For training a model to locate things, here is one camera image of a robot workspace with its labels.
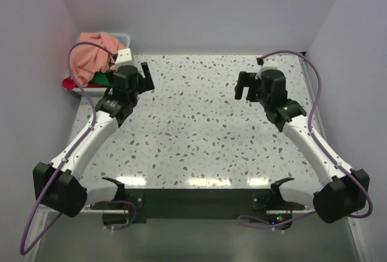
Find salmon pink t shirt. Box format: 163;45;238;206
70;32;126;87

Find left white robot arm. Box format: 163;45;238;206
33;62;155;217

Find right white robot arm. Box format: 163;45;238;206
235;69;371;223

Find green t shirt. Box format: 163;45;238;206
90;59;114;87

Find white laundry basket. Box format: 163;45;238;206
70;32;130;95

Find red t shirt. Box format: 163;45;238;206
62;77;106;91

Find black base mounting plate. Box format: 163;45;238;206
91;189;305;226

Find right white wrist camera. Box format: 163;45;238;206
255;57;279;79

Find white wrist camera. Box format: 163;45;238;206
255;57;279;79
115;48;134;68

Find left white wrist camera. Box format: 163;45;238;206
115;48;134;68

